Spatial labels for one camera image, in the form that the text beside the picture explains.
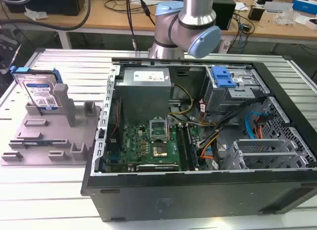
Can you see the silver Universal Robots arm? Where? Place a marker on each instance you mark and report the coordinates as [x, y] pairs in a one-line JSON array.
[[190, 21]]

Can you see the blue drive latch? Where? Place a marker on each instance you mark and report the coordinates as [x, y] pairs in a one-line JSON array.
[[223, 77]]

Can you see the grey power supply unit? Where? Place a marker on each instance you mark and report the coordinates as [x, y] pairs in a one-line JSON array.
[[144, 91]]

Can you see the small black cube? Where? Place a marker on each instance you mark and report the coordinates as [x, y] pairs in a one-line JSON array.
[[256, 13]]

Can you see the RAM stick in rack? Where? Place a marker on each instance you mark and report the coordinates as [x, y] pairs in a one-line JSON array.
[[37, 142]]

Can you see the blue white cardboard box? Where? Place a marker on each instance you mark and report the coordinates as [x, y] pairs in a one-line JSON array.
[[304, 4]]

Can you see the CPU socket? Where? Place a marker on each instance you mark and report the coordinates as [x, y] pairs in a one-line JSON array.
[[158, 151]]

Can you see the grey parts rack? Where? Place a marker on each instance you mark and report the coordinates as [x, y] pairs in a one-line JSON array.
[[49, 135]]

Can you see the black RAM slot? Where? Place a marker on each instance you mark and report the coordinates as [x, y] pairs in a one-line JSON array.
[[190, 143], [182, 145]]

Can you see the black graphics card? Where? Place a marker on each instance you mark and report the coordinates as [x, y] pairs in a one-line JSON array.
[[157, 167]]

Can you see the black monitor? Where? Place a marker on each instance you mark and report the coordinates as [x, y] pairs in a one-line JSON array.
[[44, 3]]

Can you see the hard disk in blue carrier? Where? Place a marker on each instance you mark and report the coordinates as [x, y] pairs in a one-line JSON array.
[[39, 88]]

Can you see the silver drive cage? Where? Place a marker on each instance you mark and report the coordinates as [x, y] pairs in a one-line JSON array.
[[232, 91]]

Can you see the silver disk bay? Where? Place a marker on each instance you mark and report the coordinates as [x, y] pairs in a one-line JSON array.
[[262, 153]]

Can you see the black box on desk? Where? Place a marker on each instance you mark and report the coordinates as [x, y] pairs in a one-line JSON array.
[[224, 12]]

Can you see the open black PC case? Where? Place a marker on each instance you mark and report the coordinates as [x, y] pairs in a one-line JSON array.
[[198, 185]]

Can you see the green motherboard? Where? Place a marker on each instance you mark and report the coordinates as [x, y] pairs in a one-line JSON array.
[[143, 143]]

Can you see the wooden desk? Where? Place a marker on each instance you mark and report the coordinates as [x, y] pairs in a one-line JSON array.
[[158, 14]]

